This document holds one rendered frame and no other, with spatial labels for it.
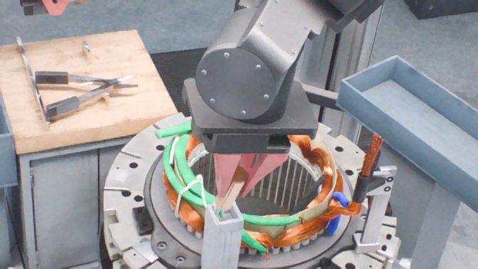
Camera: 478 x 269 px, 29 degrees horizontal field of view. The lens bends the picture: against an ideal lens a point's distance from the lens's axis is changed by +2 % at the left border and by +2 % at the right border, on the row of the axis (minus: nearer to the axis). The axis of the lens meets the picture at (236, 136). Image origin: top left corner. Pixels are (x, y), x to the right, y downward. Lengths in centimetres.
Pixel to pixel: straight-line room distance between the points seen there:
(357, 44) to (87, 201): 47
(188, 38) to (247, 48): 254
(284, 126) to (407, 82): 60
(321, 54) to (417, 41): 189
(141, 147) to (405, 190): 39
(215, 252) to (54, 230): 41
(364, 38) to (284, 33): 78
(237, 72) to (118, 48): 65
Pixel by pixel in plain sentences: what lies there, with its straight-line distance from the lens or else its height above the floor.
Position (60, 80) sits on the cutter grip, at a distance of 115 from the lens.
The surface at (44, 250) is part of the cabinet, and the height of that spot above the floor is 85.
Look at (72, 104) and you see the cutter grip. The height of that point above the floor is 109.
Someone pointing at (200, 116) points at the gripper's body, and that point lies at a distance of 71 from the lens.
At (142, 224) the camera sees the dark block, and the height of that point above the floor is 111.
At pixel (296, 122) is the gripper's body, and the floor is 133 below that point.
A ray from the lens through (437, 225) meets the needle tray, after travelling 129.
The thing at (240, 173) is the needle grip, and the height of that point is 127.
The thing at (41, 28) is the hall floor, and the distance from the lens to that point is 315.
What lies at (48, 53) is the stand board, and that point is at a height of 106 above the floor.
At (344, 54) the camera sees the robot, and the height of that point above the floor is 100.
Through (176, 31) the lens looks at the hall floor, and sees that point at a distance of 316.
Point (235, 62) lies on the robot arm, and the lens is 60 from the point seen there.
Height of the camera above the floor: 179
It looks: 41 degrees down
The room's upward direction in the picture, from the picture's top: 7 degrees clockwise
